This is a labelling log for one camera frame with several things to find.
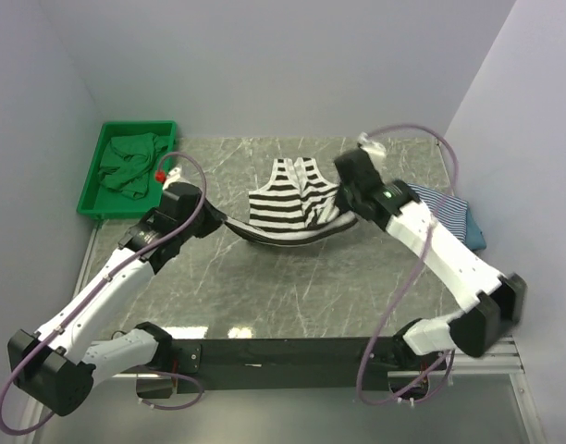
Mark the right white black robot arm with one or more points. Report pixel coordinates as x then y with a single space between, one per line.
490 304

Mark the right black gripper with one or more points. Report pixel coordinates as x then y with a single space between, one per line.
341 203

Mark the green plastic tray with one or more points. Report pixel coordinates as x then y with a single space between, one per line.
102 204

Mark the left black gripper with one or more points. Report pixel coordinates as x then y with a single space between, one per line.
214 219

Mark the black white striped tank top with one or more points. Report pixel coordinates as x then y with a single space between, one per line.
296 207

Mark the green tank top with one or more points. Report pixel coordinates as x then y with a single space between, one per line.
127 162

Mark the blue white striped tank top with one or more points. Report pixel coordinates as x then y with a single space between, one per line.
451 211

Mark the aluminium frame rail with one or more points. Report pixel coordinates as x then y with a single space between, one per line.
503 359

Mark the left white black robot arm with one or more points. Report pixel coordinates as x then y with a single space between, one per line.
62 361

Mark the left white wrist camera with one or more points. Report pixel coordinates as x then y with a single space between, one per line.
165 179

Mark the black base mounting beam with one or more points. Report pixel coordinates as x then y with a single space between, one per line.
320 363

